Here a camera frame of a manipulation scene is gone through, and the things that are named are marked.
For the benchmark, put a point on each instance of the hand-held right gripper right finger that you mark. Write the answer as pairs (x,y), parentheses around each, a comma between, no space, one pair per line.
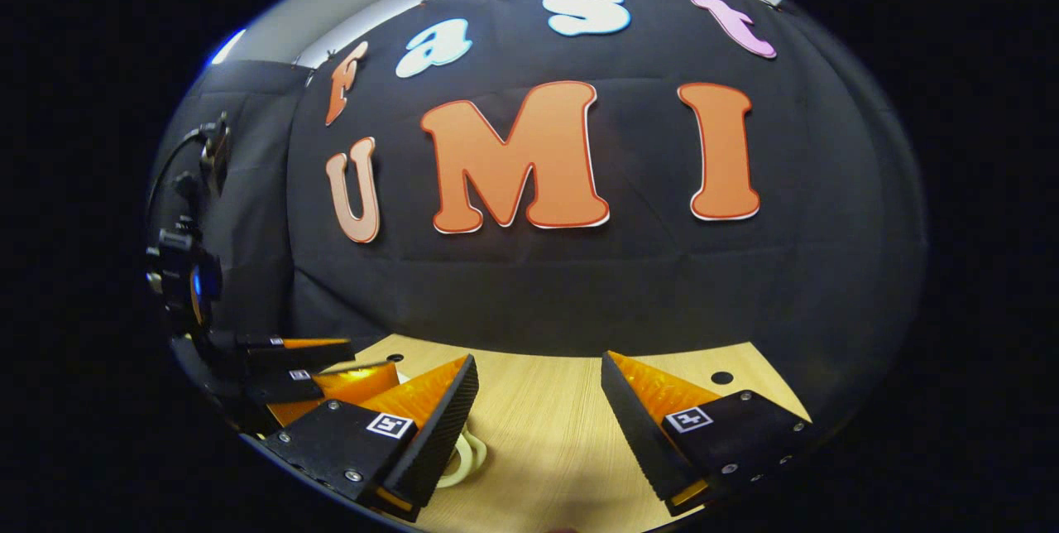
(637,434)

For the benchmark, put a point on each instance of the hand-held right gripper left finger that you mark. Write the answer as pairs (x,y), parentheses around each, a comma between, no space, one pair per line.
(443,434)

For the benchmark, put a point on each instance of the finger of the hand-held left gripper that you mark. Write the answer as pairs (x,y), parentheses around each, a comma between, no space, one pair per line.
(281,355)
(285,388)

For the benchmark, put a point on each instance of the pale yellow suitcase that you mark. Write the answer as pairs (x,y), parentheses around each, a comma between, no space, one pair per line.
(467,457)

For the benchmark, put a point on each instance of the black backdrop cloth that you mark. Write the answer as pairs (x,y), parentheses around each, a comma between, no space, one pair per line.
(662,285)

